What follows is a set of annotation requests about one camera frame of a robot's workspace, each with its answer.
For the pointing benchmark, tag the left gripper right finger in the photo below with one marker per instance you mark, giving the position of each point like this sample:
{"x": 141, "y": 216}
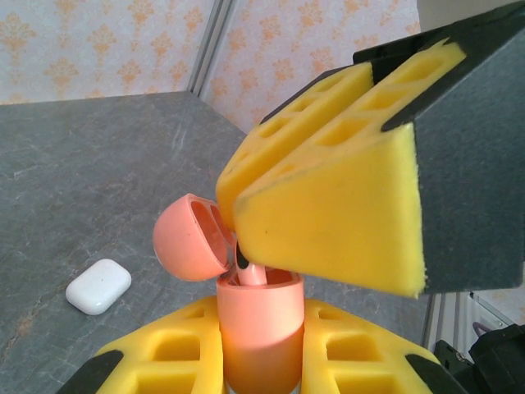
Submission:
{"x": 361, "y": 361}

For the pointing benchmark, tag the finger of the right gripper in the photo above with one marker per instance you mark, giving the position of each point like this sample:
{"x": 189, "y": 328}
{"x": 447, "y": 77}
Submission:
{"x": 348, "y": 221}
{"x": 295, "y": 119}

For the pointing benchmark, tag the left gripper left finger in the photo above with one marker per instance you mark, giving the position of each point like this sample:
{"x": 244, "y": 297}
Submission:
{"x": 164, "y": 361}

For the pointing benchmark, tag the white earbud charging case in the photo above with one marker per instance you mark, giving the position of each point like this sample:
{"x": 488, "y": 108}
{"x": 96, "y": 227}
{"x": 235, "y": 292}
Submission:
{"x": 98, "y": 286}

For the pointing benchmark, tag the pink earbud charging case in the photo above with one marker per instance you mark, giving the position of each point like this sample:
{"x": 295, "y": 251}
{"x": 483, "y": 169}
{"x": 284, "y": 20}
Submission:
{"x": 258, "y": 324}

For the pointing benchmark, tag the right black-and-white robot arm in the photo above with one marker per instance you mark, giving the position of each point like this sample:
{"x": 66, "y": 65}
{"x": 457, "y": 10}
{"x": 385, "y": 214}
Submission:
{"x": 500, "y": 361}

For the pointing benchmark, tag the wide aluminium mounting beam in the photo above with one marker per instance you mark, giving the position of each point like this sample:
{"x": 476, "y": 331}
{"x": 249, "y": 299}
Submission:
{"x": 451, "y": 316}

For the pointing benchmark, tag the aluminium corner post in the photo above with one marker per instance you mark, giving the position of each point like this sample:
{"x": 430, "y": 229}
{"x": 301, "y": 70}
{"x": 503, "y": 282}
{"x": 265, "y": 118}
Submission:
{"x": 211, "y": 45}

